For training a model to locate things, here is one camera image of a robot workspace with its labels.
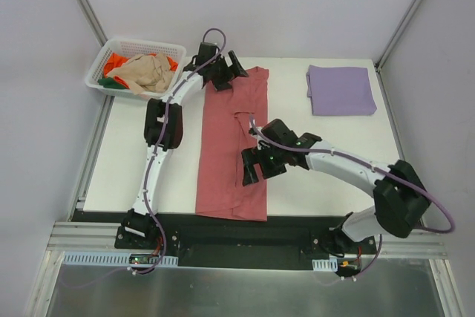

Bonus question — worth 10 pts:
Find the red polo shirt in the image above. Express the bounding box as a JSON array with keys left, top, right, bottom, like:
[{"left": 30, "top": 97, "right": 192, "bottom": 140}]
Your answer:
[{"left": 195, "top": 67, "right": 269, "bottom": 221}]

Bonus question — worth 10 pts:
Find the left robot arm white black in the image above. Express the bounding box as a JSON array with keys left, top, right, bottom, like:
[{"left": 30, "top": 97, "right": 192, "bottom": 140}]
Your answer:
[{"left": 122, "top": 42, "right": 248, "bottom": 249}]

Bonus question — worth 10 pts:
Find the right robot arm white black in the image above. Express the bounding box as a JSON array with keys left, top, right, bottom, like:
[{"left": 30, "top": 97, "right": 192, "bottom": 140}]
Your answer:
[{"left": 242, "top": 119, "right": 430, "bottom": 254}]

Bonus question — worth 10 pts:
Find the beige crumpled shirt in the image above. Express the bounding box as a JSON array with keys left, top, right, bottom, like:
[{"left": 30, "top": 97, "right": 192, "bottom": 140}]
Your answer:
[{"left": 107, "top": 53, "right": 177, "bottom": 96}]

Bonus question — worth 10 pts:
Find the folded purple t shirt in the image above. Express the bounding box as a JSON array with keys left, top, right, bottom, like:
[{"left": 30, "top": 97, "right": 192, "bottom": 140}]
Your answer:
[{"left": 306, "top": 65, "right": 377, "bottom": 117}]

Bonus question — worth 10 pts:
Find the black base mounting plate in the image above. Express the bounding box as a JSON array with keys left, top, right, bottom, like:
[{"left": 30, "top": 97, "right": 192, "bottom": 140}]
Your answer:
[{"left": 114, "top": 212, "right": 378, "bottom": 269}]

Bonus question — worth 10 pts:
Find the white plastic laundry basket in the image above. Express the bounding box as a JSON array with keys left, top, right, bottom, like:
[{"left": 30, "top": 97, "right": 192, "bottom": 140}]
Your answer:
[{"left": 85, "top": 38, "right": 186, "bottom": 99}]

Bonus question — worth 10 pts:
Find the orange shirt in basket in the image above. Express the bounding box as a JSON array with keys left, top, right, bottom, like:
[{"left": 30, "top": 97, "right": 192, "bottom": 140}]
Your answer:
[{"left": 102, "top": 53, "right": 179, "bottom": 90}]

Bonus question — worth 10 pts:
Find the green shirt in basket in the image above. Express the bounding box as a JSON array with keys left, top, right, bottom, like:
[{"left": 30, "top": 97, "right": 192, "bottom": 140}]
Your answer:
[{"left": 98, "top": 77, "right": 129, "bottom": 90}]

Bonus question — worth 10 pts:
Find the white slotted cable duct right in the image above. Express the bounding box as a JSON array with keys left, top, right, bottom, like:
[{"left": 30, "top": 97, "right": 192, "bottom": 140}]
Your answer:
[{"left": 312, "top": 257, "right": 338, "bottom": 272}]

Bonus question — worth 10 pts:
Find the white slotted cable duct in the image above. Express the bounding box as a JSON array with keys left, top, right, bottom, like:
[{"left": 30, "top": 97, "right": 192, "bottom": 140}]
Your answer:
[
  {"left": 312, "top": 257, "right": 338, "bottom": 272},
  {"left": 63, "top": 252, "right": 179, "bottom": 268}
]

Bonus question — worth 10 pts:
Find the aluminium frame post left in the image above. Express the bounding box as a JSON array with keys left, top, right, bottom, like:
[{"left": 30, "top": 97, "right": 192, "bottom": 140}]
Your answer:
[{"left": 55, "top": 0, "right": 111, "bottom": 49}]

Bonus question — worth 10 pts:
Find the aluminium frame post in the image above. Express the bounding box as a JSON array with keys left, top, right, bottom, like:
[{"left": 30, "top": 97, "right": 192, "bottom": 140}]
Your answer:
[
  {"left": 375, "top": 0, "right": 424, "bottom": 73},
  {"left": 55, "top": 0, "right": 111, "bottom": 49}
]

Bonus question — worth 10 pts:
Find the white slotted cable duct left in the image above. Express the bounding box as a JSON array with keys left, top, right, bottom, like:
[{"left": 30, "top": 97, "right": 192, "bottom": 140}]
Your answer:
[{"left": 63, "top": 252, "right": 179, "bottom": 268}]

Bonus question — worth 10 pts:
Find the aluminium frame post right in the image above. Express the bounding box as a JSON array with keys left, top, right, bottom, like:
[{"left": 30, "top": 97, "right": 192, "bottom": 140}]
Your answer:
[{"left": 375, "top": 0, "right": 424, "bottom": 73}]

